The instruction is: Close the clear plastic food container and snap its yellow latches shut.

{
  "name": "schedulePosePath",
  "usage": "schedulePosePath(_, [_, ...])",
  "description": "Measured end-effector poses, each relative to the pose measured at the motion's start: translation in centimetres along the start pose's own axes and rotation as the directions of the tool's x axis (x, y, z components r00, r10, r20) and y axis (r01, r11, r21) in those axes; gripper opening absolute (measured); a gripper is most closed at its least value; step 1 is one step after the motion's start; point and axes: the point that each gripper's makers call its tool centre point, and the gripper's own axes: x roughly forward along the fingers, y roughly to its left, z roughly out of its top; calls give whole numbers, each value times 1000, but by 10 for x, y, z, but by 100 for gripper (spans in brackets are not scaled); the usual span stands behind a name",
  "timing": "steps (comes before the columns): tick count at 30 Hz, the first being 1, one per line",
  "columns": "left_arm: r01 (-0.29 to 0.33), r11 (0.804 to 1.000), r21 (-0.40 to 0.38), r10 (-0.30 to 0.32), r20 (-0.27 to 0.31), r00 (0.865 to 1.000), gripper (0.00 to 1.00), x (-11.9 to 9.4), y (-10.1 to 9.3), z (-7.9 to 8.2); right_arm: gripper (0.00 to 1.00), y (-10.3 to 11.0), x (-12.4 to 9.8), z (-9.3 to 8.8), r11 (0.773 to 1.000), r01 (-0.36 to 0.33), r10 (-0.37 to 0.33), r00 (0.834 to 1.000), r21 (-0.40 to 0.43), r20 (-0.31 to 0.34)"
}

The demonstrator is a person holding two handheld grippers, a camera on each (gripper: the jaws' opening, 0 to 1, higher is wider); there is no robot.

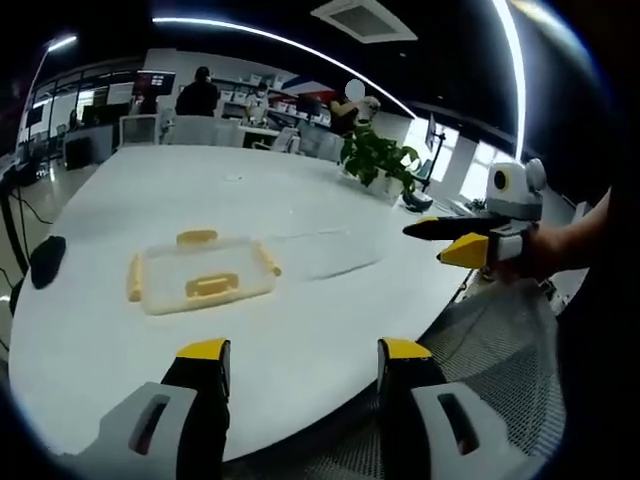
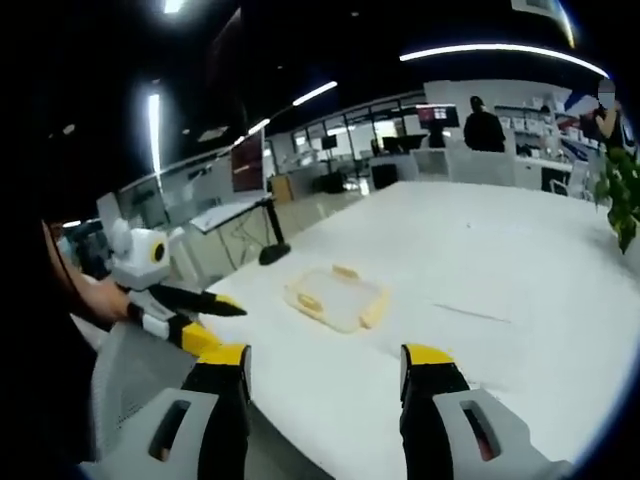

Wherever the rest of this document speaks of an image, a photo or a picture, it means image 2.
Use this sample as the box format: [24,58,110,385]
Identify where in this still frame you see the long curved ceiling light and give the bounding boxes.
[399,43,610,77]

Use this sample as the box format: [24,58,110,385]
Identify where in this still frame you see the grey mesh office chair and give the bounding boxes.
[88,319,209,454]

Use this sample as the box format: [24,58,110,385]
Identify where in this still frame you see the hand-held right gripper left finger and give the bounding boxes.
[107,343,253,480]

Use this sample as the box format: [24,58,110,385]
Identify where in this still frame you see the person's left hand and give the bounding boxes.
[83,279,133,332]

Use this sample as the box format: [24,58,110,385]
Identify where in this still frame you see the green potted plant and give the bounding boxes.
[593,143,640,255]

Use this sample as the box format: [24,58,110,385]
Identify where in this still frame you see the brown cardboard box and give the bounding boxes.
[271,174,294,204]

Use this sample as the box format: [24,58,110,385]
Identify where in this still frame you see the white office chair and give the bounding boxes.
[548,159,592,200]

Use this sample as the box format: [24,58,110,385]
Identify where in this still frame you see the person's black clothing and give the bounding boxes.
[0,214,99,464]

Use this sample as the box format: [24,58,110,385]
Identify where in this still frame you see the tilted white board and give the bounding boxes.
[189,196,275,235]

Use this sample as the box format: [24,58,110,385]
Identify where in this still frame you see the black cabinet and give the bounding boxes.
[370,163,399,191]

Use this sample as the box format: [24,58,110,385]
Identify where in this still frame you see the thin stick on table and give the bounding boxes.
[431,301,512,324]

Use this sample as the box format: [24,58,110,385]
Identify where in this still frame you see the clear lid with yellow buckle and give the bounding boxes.
[282,264,392,336]

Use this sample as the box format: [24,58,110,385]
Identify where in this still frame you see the screen on black stand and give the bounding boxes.
[229,129,293,267]

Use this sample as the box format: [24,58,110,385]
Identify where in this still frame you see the red wall screen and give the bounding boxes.
[415,103,460,129]

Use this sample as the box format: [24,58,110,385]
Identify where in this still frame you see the short ceiling light strip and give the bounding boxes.
[291,80,339,108]

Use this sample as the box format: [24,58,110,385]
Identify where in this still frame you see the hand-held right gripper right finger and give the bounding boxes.
[398,343,576,480]

